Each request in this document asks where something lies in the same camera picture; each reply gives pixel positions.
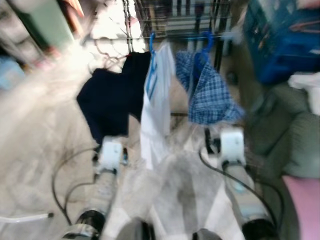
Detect robot leg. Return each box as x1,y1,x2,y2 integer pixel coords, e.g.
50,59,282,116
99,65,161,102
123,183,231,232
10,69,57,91
192,228,223,240
115,220,156,240

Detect blue plastic clothes hanger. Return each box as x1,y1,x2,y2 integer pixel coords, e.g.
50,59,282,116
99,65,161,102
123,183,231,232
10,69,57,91
146,32,160,101
192,32,215,96

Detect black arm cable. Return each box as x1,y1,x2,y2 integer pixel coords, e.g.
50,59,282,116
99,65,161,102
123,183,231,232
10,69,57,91
199,150,283,226
51,147,101,226

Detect dark navy garment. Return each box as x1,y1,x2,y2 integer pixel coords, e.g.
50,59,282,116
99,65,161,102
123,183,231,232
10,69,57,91
76,51,152,146

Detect blue hard shell suitcase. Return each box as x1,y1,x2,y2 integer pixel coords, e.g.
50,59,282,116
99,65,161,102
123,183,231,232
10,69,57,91
245,0,320,85

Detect blue plaid garment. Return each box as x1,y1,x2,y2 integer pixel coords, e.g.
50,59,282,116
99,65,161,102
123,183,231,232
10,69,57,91
175,48,246,126

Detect white garment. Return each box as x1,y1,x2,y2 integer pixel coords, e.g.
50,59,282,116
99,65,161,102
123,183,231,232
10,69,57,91
140,42,177,171

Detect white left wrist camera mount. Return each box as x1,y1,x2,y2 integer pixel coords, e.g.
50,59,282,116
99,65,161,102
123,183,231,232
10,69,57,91
98,139,124,173

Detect grey green sofa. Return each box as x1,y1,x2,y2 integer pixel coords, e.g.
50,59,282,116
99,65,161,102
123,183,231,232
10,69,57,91
245,82,320,240

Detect pink mat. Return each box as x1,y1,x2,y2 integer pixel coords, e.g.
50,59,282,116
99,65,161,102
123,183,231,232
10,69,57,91
282,175,320,240

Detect black metal drying rack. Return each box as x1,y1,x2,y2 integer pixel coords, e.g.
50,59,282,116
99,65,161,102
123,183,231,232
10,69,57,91
122,0,246,128

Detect right robot leg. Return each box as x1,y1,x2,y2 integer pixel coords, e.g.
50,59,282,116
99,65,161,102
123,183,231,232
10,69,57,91
192,228,223,240

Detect pale green cabinet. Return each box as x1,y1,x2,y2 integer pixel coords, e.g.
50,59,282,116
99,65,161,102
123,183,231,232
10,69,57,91
22,0,76,51

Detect brown wooden furniture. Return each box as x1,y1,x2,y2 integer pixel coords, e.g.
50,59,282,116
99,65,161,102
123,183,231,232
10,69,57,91
57,0,86,38

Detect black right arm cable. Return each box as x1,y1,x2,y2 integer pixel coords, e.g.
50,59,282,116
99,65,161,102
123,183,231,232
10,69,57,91
199,150,283,226

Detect crumpled white cloth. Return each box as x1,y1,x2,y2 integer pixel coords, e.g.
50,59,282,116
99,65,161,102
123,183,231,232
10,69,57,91
289,72,320,116

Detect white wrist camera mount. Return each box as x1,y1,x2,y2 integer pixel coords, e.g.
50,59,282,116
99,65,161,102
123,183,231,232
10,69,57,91
98,139,124,173
220,127,247,166

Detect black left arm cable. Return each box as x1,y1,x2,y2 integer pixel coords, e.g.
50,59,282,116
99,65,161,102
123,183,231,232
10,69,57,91
51,147,101,226

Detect left robot leg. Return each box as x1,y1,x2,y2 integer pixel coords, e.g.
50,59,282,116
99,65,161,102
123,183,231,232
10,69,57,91
115,220,156,240

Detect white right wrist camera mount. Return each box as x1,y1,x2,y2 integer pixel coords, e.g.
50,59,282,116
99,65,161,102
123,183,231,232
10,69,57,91
220,127,247,166

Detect pink cushion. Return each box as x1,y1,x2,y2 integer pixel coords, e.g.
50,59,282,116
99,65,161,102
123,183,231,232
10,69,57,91
295,0,320,8

